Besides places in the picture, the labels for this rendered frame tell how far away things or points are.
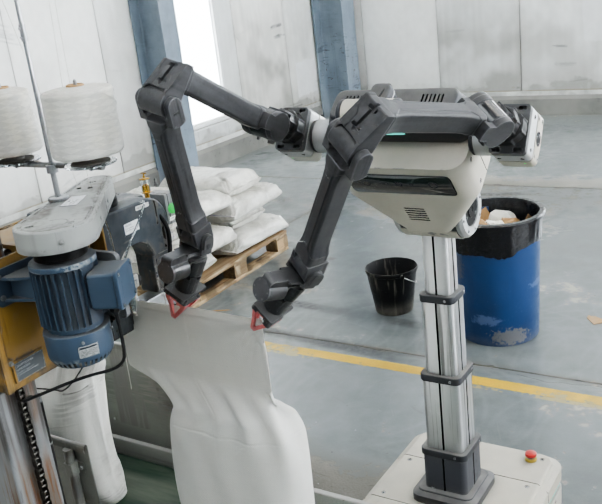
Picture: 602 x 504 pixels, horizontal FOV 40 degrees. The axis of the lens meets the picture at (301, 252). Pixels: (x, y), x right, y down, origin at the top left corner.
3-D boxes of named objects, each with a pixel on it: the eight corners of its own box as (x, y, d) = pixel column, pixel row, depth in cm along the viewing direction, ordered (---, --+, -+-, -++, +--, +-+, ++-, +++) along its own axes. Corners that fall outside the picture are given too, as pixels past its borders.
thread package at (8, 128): (57, 148, 207) (42, 80, 201) (11, 162, 195) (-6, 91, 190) (17, 147, 215) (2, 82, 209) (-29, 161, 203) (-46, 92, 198)
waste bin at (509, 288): (560, 316, 439) (558, 198, 418) (530, 358, 398) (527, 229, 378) (473, 306, 464) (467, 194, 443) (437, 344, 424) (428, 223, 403)
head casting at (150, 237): (178, 283, 239) (161, 183, 230) (119, 316, 220) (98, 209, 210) (104, 273, 255) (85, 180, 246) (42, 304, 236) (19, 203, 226)
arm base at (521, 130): (497, 106, 196) (490, 155, 195) (486, 94, 189) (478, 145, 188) (533, 105, 191) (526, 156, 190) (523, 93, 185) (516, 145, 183)
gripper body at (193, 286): (162, 292, 212) (169, 270, 208) (186, 278, 220) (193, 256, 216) (181, 306, 210) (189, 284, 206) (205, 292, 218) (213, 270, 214)
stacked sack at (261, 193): (288, 198, 588) (285, 178, 583) (231, 227, 534) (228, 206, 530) (238, 195, 611) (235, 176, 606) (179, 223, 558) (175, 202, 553)
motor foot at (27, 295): (66, 293, 192) (59, 258, 190) (26, 313, 183) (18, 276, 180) (39, 289, 197) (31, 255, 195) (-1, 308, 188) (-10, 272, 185)
